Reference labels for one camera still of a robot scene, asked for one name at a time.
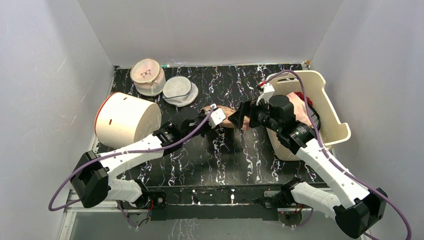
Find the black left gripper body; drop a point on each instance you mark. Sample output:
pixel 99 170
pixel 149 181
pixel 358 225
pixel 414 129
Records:
pixel 206 129

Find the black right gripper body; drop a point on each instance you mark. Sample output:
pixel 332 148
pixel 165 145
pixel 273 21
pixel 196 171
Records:
pixel 247 110

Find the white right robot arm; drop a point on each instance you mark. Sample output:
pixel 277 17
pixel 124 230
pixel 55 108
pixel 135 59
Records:
pixel 354 208

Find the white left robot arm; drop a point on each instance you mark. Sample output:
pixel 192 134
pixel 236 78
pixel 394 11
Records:
pixel 95 178

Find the white round mesh laundry bag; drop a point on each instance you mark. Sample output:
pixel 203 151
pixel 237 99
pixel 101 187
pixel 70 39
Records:
pixel 179 91

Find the pink round mesh laundry bag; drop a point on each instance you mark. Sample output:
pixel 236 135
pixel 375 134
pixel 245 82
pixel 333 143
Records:
pixel 148 77

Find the cream plastic laundry basket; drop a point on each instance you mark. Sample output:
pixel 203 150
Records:
pixel 332 130

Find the pink garment in basket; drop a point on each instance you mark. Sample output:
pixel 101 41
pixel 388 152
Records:
pixel 299 109

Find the red lace garment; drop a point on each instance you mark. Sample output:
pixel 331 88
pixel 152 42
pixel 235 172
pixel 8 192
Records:
pixel 302 97

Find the cream cylindrical bin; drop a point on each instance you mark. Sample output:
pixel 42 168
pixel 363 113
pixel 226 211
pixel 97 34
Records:
pixel 123 119

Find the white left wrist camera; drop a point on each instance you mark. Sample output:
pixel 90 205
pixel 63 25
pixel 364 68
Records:
pixel 216 116

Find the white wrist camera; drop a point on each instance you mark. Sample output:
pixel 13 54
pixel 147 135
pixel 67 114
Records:
pixel 216 116
pixel 267 91

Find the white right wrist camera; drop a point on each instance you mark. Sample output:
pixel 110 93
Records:
pixel 267 91

